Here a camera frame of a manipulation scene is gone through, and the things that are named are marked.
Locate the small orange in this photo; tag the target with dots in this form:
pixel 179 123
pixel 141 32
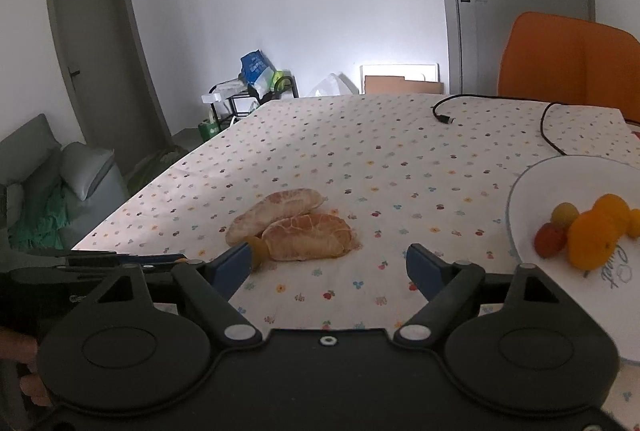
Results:
pixel 635 223
pixel 259 251

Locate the large orange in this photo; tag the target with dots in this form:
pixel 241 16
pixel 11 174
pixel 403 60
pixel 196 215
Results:
pixel 590 241
pixel 612 206

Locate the peeled pomelo segment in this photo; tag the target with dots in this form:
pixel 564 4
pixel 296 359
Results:
pixel 310 236
pixel 280 206

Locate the green cloth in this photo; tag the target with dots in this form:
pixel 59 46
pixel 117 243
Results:
pixel 40 221

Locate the green round fruit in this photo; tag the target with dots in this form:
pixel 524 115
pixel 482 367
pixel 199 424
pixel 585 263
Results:
pixel 565 213

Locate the green carton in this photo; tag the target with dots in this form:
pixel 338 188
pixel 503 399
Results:
pixel 209 130

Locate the orange chair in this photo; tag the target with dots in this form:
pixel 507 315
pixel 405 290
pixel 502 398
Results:
pixel 565 61

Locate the small white box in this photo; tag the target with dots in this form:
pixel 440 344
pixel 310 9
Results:
pixel 212 97

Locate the cardboard sheet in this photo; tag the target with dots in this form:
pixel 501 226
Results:
pixel 400 86

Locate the red round fruit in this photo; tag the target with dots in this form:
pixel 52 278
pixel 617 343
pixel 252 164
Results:
pixel 549 240

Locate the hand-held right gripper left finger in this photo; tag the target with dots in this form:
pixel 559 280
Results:
pixel 231 270

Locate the grey pillow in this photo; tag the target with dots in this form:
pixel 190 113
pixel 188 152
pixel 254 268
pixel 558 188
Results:
pixel 87 171

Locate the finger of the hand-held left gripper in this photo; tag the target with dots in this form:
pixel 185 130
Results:
pixel 150 257
pixel 100 265

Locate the clear plastic bag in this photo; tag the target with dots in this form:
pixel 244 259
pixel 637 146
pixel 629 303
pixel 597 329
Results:
pixel 335 83

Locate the grey sofa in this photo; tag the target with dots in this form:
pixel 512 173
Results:
pixel 25 146

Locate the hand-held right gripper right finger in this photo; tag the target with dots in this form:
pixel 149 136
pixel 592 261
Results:
pixel 427 271

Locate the blue and white bag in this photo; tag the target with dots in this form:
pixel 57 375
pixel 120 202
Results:
pixel 257 68

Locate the white bowl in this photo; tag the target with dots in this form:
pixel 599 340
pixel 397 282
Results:
pixel 540 191

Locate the white board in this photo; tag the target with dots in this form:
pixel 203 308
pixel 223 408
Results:
pixel 400 68

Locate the black shoe rack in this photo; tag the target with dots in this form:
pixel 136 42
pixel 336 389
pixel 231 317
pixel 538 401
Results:
pixel 235 97

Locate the person's left hand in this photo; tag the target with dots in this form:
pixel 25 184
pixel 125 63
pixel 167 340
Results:
pixel 17 345

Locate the grey-green interior door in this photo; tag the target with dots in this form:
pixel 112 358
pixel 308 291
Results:
pixel 100 51

